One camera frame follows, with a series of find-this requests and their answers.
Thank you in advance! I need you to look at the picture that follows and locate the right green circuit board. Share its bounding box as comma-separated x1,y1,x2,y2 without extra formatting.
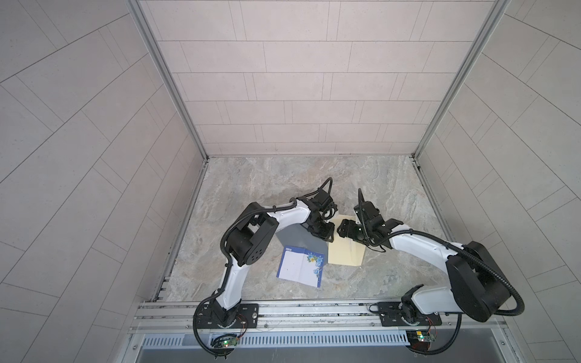
406,331,437,352

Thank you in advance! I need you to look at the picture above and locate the blue floral notepad card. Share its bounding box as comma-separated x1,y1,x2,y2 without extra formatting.
276,246,325,288

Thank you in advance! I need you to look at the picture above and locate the grey envelope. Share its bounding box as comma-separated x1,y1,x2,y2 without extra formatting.
275,224,328,255

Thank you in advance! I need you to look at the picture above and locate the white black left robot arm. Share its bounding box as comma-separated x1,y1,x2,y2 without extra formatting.
209,188,337,328

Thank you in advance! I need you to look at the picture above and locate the metal corner profile right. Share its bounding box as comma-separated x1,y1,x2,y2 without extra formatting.
412,0,511,163

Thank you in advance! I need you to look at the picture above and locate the green circuit board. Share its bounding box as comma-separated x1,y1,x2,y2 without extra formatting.
211,334,240,349
406,331,437,352

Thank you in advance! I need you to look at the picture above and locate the left green circuit board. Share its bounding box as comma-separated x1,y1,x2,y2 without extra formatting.
211,334,240,349

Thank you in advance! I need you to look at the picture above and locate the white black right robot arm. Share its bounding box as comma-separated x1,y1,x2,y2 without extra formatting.
337,201,524,325

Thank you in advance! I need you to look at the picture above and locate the metal corner profile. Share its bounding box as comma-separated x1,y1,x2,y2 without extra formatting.
126,0,209,164
412,0,511,163

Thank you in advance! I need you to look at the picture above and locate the cream yellow envelope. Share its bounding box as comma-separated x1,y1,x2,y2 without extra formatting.
328,214,366,266

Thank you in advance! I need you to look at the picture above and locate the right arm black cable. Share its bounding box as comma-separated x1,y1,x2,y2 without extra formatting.
356,188,526,355

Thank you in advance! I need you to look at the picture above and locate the metal corner profile left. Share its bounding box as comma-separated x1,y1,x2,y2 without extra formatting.
126,0,209,164

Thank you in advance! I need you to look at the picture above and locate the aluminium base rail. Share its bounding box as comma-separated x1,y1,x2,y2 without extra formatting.
129,296,509,350

